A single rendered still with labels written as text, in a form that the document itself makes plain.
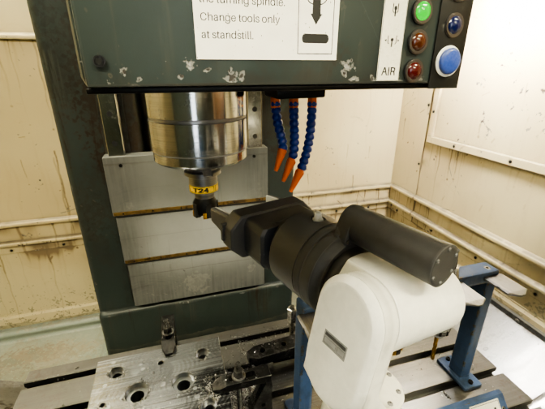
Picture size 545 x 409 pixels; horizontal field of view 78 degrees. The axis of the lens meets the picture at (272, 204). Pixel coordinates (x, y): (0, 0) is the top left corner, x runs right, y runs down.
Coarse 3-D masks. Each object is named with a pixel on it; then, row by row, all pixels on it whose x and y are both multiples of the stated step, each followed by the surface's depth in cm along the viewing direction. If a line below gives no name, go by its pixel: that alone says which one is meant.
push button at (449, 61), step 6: (450, 48) 41; (444, 54) 41; (450, 54) 41; (456, 54) 41; (444, 60) 41; (450, 60) 41; (456, 60) 42; (444, 66) 42; (450, 66) 42; (456, 66) 42; (444, 72) 42; (450, 72) 42
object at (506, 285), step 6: (492, 276) 75; (498, 276) 75; (504, 276) 75; (492, 282) 73; (498, 282) 73; (504, 282) 73; (510, 282) 73; (516, 282) 73; (498, 288) 72; (504, 288) 71; (510, 288) 71; (516, 288) 71; (522, 288) 71; (510, 294) 69; (516, 294) 69; (522, 294) 69
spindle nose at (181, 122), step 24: (144, 96) 51; (168, 96) 47; (192, 96) 47; (216, 96) 48; (240, 96) 52; (168, 120) 49; (192, 120) 48; (216, 120) 50; (240, 120) 53; (168, 144) 50; (192, 144) 50; (216, 144) 51; (240, 144) 54; (192, 168) 51
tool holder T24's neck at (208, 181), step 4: (208, 176) 58; (216, 176) 59; (192, 180) 58; (196, 180) 58; (200, 180) 57; (204, 180) 58; (208, 180) 58; (212, 180) 58; (216, 180) 59; (192, 184) 58; (196, 184) 58; (200, 184) 58; (204, 184) 58; (208, 184) 58; (212, 184) 59; (212, 192) 59
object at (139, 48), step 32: (96, 0) 30; (128, 0) 31; (160, 0) 32; (352, 0) 37; (416, 0) 39; (96, 32) 31; (128, 32) 32; (160, 32) 33; (192, 32) 33; (352, 32) 38; (96, 64) 32; (128, 64) 33; (160, 64) 34; (192, 64) 34; (224, 64) 35; (256, 64) 36; (288, 64) 37; (320, 64) 38; (352, 64) 39
